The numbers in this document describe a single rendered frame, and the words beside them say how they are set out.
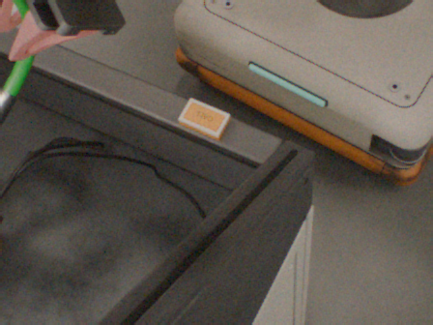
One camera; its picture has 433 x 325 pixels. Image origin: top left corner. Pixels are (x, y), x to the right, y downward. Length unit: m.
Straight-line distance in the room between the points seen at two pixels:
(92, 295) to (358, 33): 0.98
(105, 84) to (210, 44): 0.86
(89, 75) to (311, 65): 0.83
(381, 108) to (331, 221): 0.32
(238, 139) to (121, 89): 0.15
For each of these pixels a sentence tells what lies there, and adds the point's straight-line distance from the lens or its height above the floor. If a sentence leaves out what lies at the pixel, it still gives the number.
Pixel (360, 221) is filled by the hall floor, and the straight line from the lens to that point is 1.92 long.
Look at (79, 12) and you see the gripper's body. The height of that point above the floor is 1.27.
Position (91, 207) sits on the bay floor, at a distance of 1.07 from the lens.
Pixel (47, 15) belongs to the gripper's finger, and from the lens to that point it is 0.67.
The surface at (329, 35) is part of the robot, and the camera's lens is 1.81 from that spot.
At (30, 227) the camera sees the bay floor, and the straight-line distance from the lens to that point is 1.08.
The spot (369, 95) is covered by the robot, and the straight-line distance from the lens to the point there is 1.74.
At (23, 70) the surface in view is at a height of 1.18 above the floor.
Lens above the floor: 1.80
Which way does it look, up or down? 65 degrees down
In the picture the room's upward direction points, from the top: 10 degrees counter-clockwise
